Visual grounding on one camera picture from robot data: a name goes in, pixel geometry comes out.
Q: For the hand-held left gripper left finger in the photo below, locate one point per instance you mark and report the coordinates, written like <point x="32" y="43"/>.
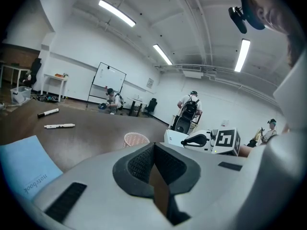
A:
<point x="96" y="188"/>

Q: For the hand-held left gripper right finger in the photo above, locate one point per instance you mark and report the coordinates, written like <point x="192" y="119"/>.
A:
<point x="211" y="188"/>

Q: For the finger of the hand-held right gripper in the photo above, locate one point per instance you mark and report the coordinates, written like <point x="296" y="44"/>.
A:
<point x="199" y="140"/>

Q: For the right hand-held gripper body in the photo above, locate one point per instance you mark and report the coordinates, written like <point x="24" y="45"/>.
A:
<point x="225" y="140"/>

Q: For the pink cup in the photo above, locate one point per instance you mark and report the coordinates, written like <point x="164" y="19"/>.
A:
<point x="134" y="139"/>

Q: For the person's right forearm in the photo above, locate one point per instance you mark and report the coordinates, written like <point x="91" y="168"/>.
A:
<point x="244" y="151"/>

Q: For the white pen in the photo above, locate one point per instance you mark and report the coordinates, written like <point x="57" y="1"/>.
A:
<point x="59" y="126"/>

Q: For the white flat box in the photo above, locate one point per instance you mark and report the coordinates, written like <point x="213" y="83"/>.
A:
<point x="173" y="136"/>

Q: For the black office chair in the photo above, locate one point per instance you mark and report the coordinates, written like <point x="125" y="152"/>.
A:
<point x="36" y="68"/>
<point x="151" y="105"/>

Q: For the white ceiling air conditioner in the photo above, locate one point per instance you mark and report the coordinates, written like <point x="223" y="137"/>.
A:
<point x="193" y="73"/>

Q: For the dark-legged table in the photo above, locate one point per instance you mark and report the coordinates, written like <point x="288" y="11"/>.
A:
<point x="138" y="100"/>

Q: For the blue notebook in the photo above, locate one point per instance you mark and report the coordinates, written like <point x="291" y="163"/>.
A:
<point x="24" y="162"/>

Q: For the ceiling light strip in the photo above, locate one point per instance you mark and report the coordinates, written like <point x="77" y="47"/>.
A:
<point x="242" y="55"/>
<point x="162" y="54"/>
<point x="116" y="12"/>

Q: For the white marker with black cap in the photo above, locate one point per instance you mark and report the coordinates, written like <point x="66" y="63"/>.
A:
<point x="48" y="112"/>

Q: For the whiteboard on black stand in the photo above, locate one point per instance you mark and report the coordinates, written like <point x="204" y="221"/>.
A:
<point x="109" y="77"/>

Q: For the white table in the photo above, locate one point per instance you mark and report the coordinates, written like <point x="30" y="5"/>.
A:
<point x="10" y="67"/>
<point x="54" y="78"/>

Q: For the clear plastic storage bin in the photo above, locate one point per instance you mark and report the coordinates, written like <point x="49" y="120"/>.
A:
<point x="20" y="95"/>

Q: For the person's face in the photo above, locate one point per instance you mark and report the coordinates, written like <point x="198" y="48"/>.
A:
<point x="271" y="8"/>

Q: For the white wall notice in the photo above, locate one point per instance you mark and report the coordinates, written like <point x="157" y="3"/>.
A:
<point x="150" y="83"/>

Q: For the black head-worn camera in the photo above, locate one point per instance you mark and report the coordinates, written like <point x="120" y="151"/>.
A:
<point x="237" y="19"/>

